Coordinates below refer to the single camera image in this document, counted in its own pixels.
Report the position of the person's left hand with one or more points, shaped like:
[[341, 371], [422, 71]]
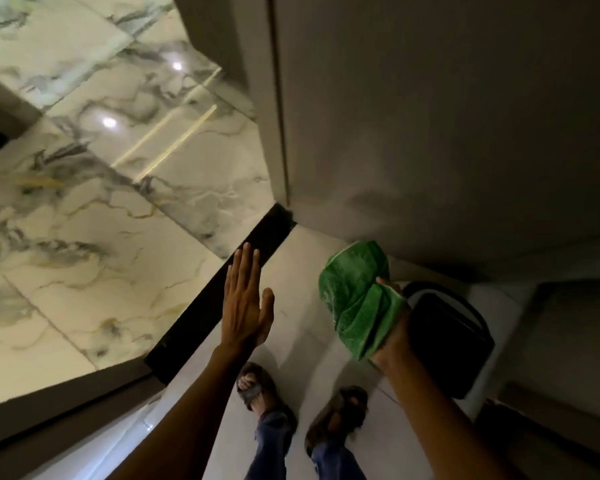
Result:
[[242, 314]]

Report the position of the person's right hand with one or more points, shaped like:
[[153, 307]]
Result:
[[400, 339]]

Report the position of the person's left thumb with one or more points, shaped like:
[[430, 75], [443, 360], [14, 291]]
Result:
[[267, 309]]

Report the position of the person's left middle finger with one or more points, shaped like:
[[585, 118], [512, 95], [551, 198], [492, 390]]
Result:
[[246, 269]]

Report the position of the person's right fingers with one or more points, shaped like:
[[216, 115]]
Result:
[[387, 284]]

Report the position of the person's left little finger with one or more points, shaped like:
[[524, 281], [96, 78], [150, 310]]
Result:
[[226, 294]]

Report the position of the green microfibre cloth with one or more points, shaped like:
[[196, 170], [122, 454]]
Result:
[[357, 299]]

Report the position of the person's right forearm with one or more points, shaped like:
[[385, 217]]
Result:
[[440, 424]]

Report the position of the person's left forearm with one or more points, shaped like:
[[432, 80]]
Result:
[[190, 419]]

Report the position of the black threshold strip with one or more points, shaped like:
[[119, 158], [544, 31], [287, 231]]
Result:
[[215, 299]]

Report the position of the dark sandal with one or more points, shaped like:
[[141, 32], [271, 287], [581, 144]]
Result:
[[267, 387], [347, 409]]

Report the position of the black waste bin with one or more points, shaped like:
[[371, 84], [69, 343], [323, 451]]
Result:
[[450, 339]]

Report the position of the person's left leg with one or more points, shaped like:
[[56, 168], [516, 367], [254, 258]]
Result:
[[270, 447]]

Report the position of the person's leg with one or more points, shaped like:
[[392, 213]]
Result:
[[335, 462], [270, 447]]

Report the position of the person's right leg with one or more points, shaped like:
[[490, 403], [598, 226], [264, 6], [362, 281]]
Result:
[[335, 462]]

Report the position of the grey door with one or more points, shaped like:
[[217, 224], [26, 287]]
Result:
[[455, 119]]

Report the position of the grey door frame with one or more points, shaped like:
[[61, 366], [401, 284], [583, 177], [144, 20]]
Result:
[[250, 69]]

